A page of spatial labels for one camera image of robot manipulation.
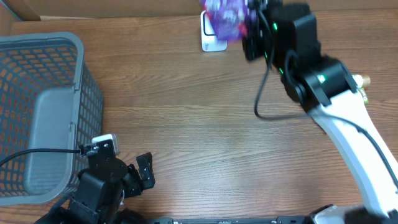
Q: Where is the green yellow drink carton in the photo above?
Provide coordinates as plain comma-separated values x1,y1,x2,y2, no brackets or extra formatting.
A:
358,88,369,105

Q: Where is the left black cable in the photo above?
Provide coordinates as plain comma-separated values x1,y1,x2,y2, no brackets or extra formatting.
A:
0,147,86,169

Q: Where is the white tube gold cap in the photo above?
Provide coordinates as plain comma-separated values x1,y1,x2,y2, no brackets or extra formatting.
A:
353,74,371,89

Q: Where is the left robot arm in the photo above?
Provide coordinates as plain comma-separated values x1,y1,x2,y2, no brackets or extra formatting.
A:
36,139,155,224

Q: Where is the purple red packet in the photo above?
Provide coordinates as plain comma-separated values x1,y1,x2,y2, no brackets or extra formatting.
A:
200,0,256,41

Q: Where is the white barcode scanner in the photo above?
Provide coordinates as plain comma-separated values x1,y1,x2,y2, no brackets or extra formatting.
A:
200,11,228,52

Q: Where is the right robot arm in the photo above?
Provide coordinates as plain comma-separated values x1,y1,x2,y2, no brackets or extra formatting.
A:
243,1,397,223

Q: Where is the grey plastic basket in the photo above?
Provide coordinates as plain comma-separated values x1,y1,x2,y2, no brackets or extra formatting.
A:
1,32,104,206

